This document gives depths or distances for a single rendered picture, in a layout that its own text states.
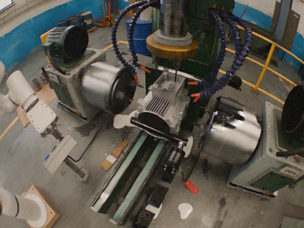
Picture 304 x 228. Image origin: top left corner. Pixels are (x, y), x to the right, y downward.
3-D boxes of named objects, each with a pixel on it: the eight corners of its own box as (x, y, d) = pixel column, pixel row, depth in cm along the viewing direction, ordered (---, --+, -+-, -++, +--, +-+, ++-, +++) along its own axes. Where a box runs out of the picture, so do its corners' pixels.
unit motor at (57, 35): (72, 72, 105) (58, 23, 73) (102, 82, 95) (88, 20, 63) (48, 93, 90) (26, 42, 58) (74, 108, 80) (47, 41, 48)
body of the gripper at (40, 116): (22, 112, 39) (41, 135, 44) (40, 93, 45) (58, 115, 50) (23, 115, 45) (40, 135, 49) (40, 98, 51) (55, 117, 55)
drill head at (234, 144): (193, 115, 81) (204, 77, 62) (258, 140, 69) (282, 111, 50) (176, 153, 66) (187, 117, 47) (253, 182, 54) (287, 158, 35)
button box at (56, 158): (73, 142, 59) (65, 133, 57) (78, 142, 54) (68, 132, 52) (51, 171, 49) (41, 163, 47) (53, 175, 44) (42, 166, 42)
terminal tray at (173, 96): (162, 83, 73) (163, 71, 67) (183, 90, 70) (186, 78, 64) (150, 99, 66) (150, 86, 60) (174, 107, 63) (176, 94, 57)
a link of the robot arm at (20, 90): (17, 111, 40) (30, 94, 41) (1, 86, 34) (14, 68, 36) (25, 107, 47) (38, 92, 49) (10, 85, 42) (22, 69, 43)
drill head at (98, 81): (98, 81, 101) (90, 49, 82) (144, 97, 90) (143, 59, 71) (73, 104, 86) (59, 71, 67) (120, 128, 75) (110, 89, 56)
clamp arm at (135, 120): (187, 141, 60) (133, 119, 68) (189, 138, 58) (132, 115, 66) (185, 149, 58) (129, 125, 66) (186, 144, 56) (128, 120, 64)
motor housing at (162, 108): (154, 103, 86) (154, 75, 71) (187, 115, 80) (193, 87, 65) (135, 130, 74) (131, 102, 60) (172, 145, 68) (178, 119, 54)
